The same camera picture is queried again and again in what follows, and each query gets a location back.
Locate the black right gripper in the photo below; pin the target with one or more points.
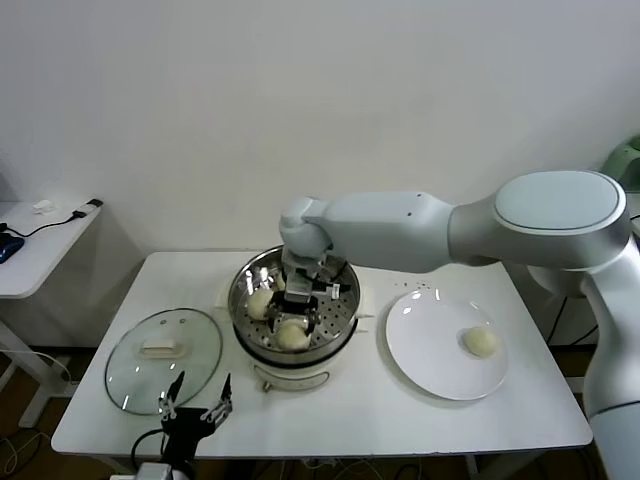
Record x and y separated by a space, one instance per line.
300 309

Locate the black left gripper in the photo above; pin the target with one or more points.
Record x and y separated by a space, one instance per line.
189 425

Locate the white steamed baozi bun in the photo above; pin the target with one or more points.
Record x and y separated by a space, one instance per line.
260 305
480 342
280 282
292 337

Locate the round glass pot lid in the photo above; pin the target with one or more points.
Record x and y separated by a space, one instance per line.
165 350

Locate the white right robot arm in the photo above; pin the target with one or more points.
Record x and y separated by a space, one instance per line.
390 225

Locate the perforated steel steamer basket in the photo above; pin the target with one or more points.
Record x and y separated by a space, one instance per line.
340 310

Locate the steel steamer pot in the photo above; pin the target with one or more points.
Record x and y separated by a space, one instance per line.
295 375

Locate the large white round plate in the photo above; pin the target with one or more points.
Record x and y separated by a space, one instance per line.
425 350

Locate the small dark crumbs scatter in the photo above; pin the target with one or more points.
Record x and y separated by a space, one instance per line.
422 286

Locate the white side table with devices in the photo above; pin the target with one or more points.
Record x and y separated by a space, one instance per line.
45 250

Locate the blue electronic device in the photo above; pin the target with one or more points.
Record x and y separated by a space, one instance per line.
10 247

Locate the small white crumpled object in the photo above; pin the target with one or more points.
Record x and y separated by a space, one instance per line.
45 206

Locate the mint green appliance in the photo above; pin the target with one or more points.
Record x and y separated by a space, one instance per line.
631 160

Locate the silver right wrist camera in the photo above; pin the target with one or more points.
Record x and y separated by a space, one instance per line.
300 287

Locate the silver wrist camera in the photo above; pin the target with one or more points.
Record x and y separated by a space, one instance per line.
152 472
300 287

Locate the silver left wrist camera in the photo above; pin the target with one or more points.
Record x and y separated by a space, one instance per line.
152 472

